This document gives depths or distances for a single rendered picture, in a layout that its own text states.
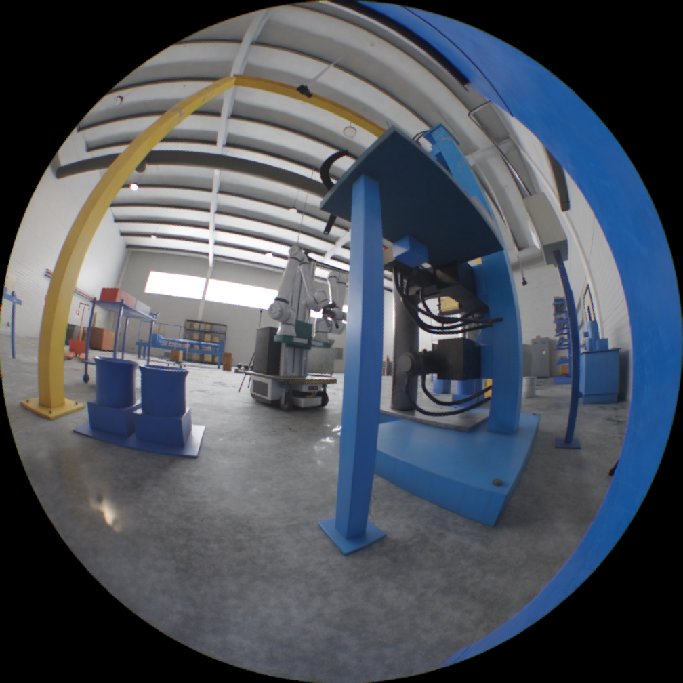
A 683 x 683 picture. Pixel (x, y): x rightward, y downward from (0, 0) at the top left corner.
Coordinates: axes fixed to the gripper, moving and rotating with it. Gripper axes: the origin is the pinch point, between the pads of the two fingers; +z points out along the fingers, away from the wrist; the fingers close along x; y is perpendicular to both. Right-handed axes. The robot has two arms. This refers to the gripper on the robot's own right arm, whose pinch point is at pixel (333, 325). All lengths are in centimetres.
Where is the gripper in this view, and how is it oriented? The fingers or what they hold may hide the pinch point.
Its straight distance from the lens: 164.6
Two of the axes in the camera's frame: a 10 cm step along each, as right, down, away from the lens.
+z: 3.5, 9.1, -2.3
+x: -5.1, -0.2, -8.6
